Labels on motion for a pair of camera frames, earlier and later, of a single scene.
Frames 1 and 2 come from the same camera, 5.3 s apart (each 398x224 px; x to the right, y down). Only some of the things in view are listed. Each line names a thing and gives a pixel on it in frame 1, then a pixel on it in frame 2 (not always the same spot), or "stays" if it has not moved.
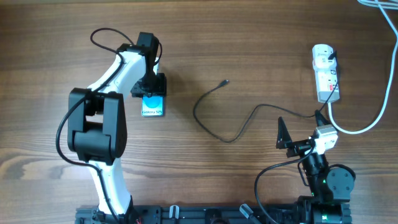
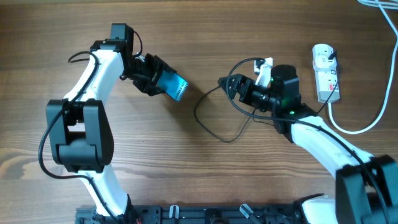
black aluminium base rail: (206, 214) stays
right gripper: (285, 140) to (248, 83)
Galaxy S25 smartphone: (153, 106) to (173, 84)
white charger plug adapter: (323, 62) stays
